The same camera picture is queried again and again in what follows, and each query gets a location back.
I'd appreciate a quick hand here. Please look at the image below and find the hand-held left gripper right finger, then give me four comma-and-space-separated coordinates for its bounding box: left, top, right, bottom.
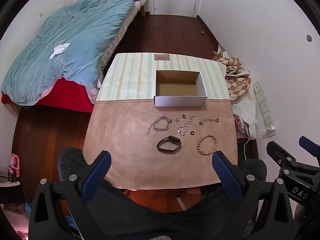
212, 151, 294, 240

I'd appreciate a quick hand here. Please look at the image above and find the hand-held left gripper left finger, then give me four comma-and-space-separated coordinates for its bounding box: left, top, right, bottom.
29, 150, 112, 240

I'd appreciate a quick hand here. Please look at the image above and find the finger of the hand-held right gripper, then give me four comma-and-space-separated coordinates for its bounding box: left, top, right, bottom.
266, 141, 302, 178
299, 136, 320, 170

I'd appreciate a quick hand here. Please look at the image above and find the wooden bead bracelet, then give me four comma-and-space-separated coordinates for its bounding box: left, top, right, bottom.
197, 135, 218, 155

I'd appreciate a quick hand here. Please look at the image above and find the thin silver pendant necklace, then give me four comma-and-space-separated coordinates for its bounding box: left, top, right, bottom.
199, 117, 220, 125

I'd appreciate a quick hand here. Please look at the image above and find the black smart band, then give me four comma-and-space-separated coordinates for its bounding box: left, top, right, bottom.
157, 135, 182, 153

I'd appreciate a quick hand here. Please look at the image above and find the silver chain bracelet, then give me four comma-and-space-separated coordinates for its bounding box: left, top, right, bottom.
146, 116, 173, 136

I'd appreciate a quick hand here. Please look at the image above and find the cardboard box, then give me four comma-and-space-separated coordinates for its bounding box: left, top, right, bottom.
153, 70, 208, 107

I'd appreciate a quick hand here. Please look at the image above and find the striped and pink table cloth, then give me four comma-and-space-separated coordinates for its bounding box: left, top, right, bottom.
82, 52, 238, 190

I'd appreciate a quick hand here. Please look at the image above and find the red and white bag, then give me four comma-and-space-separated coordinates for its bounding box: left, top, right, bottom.
234, 114, 250, 138

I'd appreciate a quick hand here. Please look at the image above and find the white power strip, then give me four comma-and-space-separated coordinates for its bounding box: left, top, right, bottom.
253, 81, 275, 137

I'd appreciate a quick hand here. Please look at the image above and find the white plastic bag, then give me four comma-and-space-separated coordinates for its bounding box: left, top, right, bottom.
232, 90, 258, 140

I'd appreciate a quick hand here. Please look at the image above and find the person's dark fleece clothing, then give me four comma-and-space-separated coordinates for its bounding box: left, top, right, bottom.
58, 147, 268, 240

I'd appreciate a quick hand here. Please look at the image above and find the red bed sheet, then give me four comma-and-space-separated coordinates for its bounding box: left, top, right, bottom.
1, 77, 94, 113

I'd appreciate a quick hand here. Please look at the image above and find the pink plastic object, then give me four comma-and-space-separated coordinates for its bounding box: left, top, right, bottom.
6, 154, 20, 183

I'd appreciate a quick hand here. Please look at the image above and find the brown checkered blanket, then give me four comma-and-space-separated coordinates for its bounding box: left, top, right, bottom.
212, 44, 251, 105

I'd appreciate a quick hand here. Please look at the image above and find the white tissue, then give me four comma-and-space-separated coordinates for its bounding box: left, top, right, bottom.
49, 42, 71, 60

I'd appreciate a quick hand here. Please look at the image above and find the light blue duvet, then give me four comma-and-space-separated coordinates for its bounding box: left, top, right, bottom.
1, 0, 137, 105

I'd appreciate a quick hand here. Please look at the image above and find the white charger cable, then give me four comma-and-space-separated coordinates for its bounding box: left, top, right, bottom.
240, 129, 270, 160

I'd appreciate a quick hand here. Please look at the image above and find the thin silver charm bracelet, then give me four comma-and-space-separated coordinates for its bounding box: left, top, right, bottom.
176, 115, 196, 137

